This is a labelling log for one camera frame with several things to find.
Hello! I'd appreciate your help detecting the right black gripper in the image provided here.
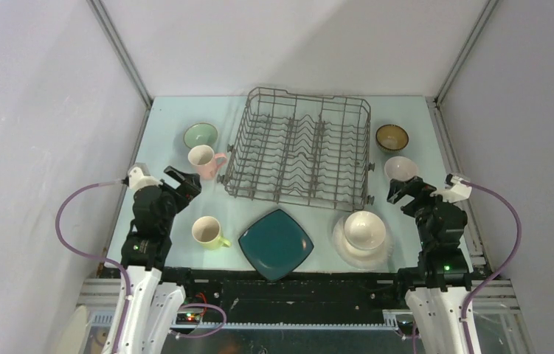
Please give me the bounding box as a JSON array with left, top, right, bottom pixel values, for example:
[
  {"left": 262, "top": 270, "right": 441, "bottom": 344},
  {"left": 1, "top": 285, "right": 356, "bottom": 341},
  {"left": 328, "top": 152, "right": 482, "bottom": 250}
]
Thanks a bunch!
[{"left": 387, "top": 175, "right": 457, "bottom": 247}]

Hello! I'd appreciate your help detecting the pink mug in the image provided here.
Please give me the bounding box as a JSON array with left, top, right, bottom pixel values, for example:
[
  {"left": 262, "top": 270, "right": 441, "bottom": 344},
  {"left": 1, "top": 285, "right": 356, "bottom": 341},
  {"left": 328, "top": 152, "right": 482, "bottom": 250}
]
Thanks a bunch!
[{"left": 187, "top": 145, "right": 228, "bottom": 181}]

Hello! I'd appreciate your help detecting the pale green bowl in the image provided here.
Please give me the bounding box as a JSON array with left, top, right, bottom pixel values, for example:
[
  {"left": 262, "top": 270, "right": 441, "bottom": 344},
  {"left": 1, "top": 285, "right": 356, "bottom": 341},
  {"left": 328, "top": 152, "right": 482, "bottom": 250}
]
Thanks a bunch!
[{"left": 183, "top": 122, "right": 218, "bottom": 149}]

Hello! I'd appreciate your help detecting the white ribbed bowl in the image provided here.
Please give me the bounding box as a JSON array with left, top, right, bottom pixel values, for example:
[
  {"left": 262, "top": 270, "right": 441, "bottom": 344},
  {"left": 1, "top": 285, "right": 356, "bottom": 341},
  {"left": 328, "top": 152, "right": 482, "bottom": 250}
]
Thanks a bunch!
[{"left": 344, "top": 211, "right": 387, "bottom": 251}]

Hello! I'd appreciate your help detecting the white scalloped plate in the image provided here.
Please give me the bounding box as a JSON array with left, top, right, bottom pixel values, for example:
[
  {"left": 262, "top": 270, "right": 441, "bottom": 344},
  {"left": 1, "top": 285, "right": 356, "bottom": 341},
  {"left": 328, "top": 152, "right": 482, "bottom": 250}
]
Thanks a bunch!
[{"left": 329, "top": 216, "right": 394, "bottom": 271}]

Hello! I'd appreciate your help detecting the teal square plate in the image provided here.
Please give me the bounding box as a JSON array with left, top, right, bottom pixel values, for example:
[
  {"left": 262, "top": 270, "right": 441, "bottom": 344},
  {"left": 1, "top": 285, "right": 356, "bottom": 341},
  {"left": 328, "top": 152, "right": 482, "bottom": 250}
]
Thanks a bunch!
[{"left": 238, "top": 209, "right": 314, "bottom": 282}]

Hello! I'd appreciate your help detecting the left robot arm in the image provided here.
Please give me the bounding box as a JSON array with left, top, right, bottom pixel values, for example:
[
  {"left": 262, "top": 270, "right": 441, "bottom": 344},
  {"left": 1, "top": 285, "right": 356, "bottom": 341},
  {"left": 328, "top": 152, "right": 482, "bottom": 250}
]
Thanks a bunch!
[{"left": 102, "top": 163, "right": 201, "bottom": 353}]

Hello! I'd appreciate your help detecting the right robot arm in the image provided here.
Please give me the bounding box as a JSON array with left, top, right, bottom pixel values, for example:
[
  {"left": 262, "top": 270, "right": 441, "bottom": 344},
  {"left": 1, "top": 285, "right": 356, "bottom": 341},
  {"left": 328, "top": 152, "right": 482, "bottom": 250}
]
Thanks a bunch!
[{"left": 387, "top": 174, "right": 481, "bottom": 353}]

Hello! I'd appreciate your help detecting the small white bowl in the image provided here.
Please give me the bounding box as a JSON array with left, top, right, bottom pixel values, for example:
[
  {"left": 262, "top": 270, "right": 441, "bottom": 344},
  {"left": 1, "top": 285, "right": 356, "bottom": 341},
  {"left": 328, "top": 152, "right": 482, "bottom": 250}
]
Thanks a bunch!
[{"left": 384, "top": 156, "right": 419, "bottom": 181}]

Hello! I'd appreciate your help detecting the brown glazed bowl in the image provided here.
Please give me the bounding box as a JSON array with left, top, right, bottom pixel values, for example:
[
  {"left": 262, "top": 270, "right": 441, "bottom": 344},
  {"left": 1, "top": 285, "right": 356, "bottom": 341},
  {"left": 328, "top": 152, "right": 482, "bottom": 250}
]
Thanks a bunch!
[{"left": 375, "top": 124, "right": 409, "bottom": 153}]

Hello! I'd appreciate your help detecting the yellow-green mug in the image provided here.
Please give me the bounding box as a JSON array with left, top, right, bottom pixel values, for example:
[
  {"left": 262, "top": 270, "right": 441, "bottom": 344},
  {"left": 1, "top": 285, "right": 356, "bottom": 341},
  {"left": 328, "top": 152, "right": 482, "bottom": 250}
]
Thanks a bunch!
[{"left": 191, "top": 216, "right": 232, "bottom": 251}]

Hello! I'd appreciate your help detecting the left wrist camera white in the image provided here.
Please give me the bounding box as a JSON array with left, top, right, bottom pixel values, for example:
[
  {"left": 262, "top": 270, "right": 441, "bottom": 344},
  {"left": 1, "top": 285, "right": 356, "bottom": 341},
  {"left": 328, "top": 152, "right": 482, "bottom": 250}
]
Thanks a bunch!
[{"left": 126, "top": 162, "right": 162, "bottom": 191}]

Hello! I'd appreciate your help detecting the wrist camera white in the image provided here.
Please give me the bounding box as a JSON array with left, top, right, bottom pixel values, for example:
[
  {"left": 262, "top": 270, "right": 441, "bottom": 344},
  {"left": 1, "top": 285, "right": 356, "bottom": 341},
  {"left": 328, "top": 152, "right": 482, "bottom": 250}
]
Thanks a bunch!
[
  {"left": 430, "top": 173, "right": 472, "bottom": 204},
  {"left": 126, "top": 162, "right": 162, "bottom": 191}
]

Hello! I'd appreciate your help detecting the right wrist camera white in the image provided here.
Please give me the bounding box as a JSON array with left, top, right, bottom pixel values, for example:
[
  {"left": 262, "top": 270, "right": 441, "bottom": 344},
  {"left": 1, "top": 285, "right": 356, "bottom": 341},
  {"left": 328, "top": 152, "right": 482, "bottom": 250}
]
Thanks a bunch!
[{"left": 430, "top": 173, "right": 472, "bottom": 204}]

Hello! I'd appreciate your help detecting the grey wire dish rack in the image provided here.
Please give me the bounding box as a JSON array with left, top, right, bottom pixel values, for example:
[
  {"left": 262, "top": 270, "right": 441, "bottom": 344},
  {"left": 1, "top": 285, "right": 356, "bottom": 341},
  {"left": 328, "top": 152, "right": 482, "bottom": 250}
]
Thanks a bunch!
[{"left": 217, "top": 87, "right": 375, "bottom": 212}]

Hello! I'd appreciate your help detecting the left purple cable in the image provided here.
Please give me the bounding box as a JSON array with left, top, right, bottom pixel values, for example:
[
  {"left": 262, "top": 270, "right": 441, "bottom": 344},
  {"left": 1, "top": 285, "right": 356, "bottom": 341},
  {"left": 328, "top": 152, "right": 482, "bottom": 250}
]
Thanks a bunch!
[{"left": 55, "top": 181, "right": 134, "bottom": 354}]

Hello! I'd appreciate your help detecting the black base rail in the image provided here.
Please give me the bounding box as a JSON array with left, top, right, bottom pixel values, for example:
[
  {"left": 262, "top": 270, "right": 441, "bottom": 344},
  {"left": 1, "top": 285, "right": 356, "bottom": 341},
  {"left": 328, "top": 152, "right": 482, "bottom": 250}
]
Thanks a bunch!
[{"left": 161, "top": 267, "right": 433, "bottom": 326}]

